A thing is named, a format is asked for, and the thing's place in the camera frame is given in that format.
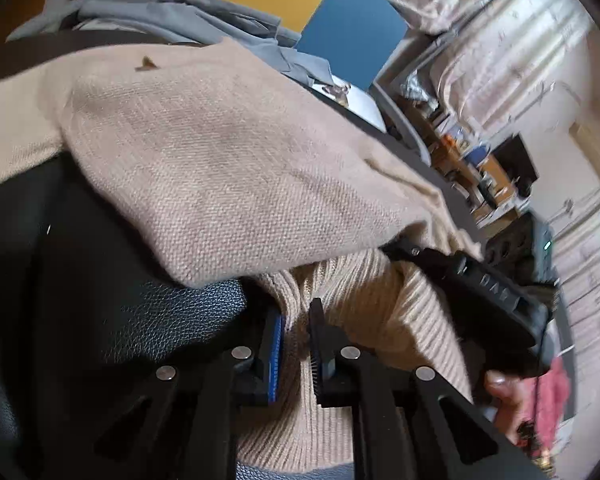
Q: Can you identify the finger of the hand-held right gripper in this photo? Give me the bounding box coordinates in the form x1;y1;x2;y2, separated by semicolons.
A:
381;240;463;286

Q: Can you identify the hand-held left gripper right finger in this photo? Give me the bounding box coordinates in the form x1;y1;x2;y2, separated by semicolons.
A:
307;297;546;480

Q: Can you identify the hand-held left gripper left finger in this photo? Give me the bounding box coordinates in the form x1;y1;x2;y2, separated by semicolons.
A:
25;305;287;480

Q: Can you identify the beige knit sweater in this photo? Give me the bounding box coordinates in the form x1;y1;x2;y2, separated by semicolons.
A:
0;35;486;476

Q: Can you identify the person's right hand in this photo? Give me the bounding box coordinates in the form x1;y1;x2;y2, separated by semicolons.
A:
484;369;531;441

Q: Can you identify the cluttered wooden side desk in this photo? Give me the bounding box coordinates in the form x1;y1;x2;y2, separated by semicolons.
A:
397;95;536;226

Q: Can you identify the blue container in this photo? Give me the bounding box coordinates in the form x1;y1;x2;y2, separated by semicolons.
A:
465;142;492;167

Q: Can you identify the black monitor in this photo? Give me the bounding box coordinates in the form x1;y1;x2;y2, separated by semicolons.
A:
491;134;540;198

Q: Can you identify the floral white curtain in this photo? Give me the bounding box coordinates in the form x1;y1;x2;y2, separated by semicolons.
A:
337;0;600;341

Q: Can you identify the grey yellow blue chair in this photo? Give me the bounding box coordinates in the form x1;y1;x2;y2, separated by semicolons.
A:
45;0;433;163

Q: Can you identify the grey-blue garment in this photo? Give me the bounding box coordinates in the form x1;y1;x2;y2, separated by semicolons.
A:
5;0;333;86

